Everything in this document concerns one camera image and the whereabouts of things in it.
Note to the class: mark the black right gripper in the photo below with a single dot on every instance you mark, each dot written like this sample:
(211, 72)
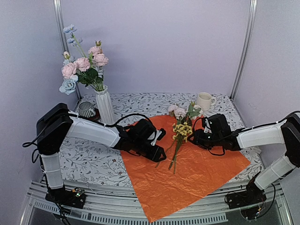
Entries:
(198, 137)

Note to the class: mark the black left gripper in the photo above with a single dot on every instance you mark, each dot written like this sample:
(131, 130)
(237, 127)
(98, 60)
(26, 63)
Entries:
(155, 157)

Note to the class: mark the yellow small flower sprig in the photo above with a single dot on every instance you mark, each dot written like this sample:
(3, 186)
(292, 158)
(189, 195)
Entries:
(182, 130)

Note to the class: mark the white rose flower stem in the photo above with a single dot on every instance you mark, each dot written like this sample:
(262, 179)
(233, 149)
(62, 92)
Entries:
(194, 111)

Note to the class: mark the orange tissue paper sheet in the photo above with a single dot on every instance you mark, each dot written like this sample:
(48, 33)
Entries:
(198, 173)

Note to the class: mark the white ribbed ceramic vase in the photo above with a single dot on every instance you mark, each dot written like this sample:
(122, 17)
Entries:
(105, 107)

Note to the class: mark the pink rose flower stem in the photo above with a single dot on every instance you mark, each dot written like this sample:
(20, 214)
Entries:
(99, 60)

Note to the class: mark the blue hydrangea flower stem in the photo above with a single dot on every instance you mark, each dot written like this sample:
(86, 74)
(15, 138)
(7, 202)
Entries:
(70, 82)

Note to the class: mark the small blue flower stem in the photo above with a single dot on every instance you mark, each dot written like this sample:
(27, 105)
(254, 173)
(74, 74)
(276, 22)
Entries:
(74, 41)

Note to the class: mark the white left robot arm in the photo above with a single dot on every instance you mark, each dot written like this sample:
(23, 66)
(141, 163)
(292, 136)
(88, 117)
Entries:
(60, 123)

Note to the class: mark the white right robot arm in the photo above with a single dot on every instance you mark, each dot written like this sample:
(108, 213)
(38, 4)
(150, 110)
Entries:
(285, 132)

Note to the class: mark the cream ceramic mug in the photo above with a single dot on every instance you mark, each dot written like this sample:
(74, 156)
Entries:
(205, 100)

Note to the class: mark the dark red saucer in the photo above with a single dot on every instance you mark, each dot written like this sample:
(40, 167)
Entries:
(96, 117)

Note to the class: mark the striped black white cup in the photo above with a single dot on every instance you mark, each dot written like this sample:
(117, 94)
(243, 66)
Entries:
(86, 109)

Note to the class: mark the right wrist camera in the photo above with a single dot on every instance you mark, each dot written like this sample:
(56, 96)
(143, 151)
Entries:
(206, 125)

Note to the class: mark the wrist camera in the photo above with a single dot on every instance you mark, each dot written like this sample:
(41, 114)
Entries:
(206, 125)
(156, 136)

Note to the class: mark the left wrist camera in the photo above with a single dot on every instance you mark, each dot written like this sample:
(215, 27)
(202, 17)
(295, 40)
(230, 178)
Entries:
(156, 136)

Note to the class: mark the aluminium front rail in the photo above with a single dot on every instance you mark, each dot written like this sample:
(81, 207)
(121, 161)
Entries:
(121, 205)

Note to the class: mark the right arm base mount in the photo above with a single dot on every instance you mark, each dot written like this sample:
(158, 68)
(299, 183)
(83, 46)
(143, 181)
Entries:
(251, 195)

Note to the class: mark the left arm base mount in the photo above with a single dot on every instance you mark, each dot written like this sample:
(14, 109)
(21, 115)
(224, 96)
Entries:
(60, 195)

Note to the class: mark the right aluminium frame post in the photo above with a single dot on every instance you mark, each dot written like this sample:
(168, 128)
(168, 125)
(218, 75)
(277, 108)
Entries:
(245, 48)

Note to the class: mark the aluminium frame post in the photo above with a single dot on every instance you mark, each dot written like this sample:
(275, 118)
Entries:
(245, 48)
(60, 25)

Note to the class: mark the left aluminium frame post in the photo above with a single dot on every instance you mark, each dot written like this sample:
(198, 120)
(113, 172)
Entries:
(60, 25)

